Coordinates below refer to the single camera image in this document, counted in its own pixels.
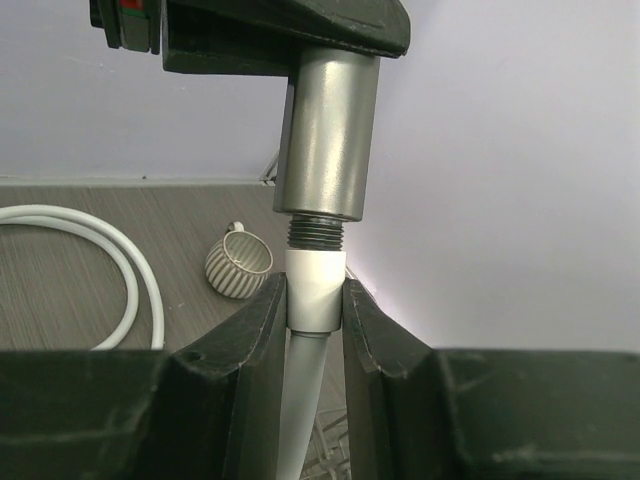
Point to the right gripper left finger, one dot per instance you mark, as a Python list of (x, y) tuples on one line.
[(208, 411)]

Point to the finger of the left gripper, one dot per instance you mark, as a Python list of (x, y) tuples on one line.
[(250, 37)]

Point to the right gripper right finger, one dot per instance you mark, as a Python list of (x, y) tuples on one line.
[(415, 412)]

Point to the grey shower head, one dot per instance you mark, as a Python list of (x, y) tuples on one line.
[(325, 146)]

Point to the ribbed ceramic mug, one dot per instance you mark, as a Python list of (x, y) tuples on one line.
[(238, 264)]

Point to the grey wire dish rack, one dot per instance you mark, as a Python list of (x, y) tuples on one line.
[(328, 455)]

